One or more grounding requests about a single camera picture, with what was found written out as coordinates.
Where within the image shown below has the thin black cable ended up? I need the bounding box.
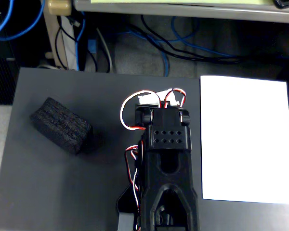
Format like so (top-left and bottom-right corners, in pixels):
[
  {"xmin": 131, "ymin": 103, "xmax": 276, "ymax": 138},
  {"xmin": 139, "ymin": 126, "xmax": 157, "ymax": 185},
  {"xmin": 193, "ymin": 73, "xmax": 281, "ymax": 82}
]
[{"xmin": 54, "ymin": 16, "xmax": 76, "ymax": 70}]

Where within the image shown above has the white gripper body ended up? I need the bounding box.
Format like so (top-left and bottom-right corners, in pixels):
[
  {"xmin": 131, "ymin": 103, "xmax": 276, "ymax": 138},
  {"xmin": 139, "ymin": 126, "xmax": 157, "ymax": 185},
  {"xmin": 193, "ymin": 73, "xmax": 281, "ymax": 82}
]
[{"xmin": 137, "ymin": 89, "xmax": 186, "ymax": 107}]

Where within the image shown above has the grey base mounting block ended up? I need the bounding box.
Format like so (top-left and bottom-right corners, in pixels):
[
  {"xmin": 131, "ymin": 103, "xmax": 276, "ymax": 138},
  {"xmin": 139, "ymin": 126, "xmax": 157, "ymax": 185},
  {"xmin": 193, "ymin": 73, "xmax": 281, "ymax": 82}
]
[{"xmin": 118, "ymin": 212, "xmax": 135, "ymax": 231}]

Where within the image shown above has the blue connector block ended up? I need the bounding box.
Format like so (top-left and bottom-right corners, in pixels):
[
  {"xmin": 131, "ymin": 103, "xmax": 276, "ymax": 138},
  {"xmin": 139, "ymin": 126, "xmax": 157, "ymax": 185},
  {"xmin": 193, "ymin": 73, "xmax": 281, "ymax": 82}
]
[{"xmin": 87, "ymin": 39, "xmax": 97, "ymax": 54}]

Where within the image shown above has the dark grey work board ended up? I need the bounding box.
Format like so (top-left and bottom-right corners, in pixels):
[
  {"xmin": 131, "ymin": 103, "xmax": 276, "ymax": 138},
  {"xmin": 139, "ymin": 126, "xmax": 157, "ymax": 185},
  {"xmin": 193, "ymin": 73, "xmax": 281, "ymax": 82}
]
[{"xmin": 0, "ymin": 67, "xmax": 289, "ymax": 231}]

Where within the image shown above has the red white black servo wire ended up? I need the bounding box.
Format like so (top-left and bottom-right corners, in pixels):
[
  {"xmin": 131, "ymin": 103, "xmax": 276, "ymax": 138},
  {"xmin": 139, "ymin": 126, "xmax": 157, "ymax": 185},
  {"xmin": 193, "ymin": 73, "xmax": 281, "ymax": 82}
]
[{"xmin": 124, "ymin": 144, "xmax": 145, "ymax": 231}]

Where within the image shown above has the grey desk top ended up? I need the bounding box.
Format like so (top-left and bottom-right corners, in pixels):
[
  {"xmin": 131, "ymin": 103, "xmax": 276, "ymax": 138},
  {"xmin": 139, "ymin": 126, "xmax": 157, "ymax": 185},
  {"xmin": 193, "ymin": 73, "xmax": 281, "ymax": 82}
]
[{"xmin": 73, "ymin": 0, "xmax": 289, "ymax": 24}]

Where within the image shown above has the black foam cube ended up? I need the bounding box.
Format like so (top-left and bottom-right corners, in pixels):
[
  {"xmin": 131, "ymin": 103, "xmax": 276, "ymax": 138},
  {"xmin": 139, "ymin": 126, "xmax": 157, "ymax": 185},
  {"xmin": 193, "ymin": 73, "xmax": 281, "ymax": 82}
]
[{"xmin": 29, "ymin": 97, "xmax": 94, "ymax": 156}]

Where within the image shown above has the white red servo wire loop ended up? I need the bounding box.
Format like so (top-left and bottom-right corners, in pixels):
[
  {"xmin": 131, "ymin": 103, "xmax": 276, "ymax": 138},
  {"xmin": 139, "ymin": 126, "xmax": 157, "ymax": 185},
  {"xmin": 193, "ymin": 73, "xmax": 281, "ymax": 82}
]
[{"xmin": 119, "ymin": 89, "xmax": 159, "ymax": 131}]

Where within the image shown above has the green sheet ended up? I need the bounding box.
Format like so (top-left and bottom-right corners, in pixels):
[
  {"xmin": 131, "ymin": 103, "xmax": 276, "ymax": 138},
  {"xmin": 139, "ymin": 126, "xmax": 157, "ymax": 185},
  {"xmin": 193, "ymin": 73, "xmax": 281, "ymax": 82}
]
[{"xmin": 91, "ymin": 0, "xmax": 266, "ymax": 5}]

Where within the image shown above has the grey cable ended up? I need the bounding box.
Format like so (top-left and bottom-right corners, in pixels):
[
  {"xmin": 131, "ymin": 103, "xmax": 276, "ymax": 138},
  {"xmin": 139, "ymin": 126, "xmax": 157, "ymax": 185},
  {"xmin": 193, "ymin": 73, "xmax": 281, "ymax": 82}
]
[{"xmin": 95, "ymin": 27, "xmax": 114, "ymax": 73}]

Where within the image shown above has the black device on desk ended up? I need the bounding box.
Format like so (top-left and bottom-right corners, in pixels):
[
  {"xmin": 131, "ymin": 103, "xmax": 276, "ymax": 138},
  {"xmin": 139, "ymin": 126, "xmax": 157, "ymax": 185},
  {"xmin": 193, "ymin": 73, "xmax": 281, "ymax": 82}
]
[{"xmin": 273, "ymin": 0, "xmax": 289, "ymax": 10}]

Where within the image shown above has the looped blue cable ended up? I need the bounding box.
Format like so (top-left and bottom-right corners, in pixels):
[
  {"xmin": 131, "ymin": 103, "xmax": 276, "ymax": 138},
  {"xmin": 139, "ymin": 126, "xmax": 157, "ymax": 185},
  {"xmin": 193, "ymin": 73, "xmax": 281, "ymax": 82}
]
[{"xmin": 0, "ymin": 0, "xmax": 46, "ymax": 41}]

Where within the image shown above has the black floor cable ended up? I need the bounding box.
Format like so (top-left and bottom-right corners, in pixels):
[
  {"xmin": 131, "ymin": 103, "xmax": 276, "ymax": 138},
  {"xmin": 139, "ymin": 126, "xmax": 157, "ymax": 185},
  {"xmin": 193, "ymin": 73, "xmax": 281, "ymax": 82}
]
[{"xmin": 140, "ymin": 14, "xmax": 246, "ymax": 65}]

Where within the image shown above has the black computer case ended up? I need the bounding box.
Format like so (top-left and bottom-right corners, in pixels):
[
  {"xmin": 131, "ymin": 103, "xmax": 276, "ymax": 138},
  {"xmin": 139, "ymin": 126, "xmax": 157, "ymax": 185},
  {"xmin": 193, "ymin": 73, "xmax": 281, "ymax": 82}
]
[{"xmin": 0, "ymin": 57, "xmax": 18, "ymax": 105}]

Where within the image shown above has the beige desk leg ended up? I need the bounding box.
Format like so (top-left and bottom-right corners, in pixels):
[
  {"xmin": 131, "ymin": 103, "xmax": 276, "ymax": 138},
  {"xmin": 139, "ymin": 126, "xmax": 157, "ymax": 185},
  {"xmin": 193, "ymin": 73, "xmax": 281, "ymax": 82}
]
[{"xmin": 43, "ymin": 0, "xmax": 80, "ymax": 71}]

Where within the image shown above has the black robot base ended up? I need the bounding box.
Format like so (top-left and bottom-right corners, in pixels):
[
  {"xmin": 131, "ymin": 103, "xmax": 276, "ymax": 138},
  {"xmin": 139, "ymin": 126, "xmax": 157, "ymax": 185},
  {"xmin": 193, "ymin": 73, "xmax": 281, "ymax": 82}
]
[{"xmin": 117, "ymin": 185, "xmax": 145, "ymax": 231}]

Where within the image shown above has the long blue floor cable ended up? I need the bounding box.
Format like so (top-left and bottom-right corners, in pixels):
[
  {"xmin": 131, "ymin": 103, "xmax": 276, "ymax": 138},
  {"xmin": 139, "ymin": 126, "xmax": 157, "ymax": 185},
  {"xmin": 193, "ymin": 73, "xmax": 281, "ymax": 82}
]
[{"xmin": 127, "ymin": 16, "xmax": 234, "ymax": 77}]

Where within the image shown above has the white paper sheet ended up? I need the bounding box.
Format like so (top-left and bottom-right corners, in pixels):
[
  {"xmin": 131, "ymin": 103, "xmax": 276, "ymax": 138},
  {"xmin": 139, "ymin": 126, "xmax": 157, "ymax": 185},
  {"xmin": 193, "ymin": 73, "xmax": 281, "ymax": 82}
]
[{"xmin": 199, "ymin": 75, "xmax": 289, "ymax": 205}]

